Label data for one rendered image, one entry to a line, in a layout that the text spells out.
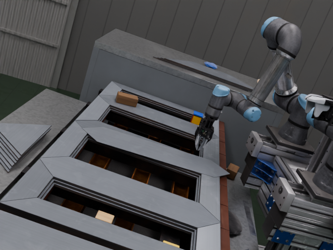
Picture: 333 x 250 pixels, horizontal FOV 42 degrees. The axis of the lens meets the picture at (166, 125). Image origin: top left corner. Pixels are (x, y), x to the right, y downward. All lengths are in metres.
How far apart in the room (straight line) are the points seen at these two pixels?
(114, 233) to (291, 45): 1.16
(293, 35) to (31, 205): 1.33
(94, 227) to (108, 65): 1.59
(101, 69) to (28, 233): 1.71
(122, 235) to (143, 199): 0.26
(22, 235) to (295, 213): 1.11
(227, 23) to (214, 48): 0.29
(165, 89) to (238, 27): 2.08
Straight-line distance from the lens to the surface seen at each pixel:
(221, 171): 2.12
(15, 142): 1.92
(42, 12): 4.67
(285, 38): 2.08
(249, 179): 2.36
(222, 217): 1.80
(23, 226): 1.38
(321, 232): 2.02
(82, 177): 1.68
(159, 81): 2.82
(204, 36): 4.71
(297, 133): 2.31
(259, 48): 4.87
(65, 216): 1.46
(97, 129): 2.10
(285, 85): 2.33
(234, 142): 2.93
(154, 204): 1.66
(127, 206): 1.62
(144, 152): 2.02
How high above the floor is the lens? 1.70
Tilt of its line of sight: 21 degrees down
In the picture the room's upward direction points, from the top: 20 degrees clockwise
